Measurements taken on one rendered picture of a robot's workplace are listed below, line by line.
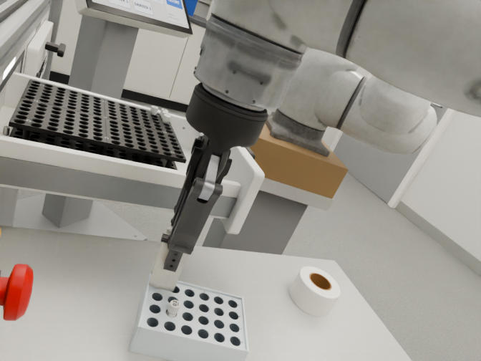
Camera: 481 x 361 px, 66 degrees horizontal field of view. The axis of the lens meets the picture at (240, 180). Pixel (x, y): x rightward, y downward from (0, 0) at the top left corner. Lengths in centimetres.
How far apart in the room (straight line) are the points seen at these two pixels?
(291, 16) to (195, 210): 18
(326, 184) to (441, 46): 79
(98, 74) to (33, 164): 102
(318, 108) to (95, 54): 83
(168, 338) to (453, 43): 36
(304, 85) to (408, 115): 26
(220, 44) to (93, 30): 118
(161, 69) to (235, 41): 343
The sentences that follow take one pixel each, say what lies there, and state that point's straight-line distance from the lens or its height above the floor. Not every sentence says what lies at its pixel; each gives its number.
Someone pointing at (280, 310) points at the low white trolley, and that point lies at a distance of 58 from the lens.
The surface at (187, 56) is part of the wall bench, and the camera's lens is 377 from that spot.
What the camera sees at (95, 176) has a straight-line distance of 50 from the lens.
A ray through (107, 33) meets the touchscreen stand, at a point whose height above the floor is 88.
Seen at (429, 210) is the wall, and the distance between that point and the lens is 393.
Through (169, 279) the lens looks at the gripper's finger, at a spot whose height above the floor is 82.
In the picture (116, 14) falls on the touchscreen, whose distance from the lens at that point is 131.
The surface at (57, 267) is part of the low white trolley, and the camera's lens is 52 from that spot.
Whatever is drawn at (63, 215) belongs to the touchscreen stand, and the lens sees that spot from 175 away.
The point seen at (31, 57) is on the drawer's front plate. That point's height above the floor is 91.
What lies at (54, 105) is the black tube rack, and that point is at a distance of 60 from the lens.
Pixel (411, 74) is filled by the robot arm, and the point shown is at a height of 112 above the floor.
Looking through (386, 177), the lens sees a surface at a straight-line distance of 415.
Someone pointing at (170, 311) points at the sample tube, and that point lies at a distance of 44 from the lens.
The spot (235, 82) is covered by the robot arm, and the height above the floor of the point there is 106.
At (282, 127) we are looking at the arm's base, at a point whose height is 88.
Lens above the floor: 111
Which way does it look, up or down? 22 degrees down
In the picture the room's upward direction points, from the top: 24 degrees clockwise
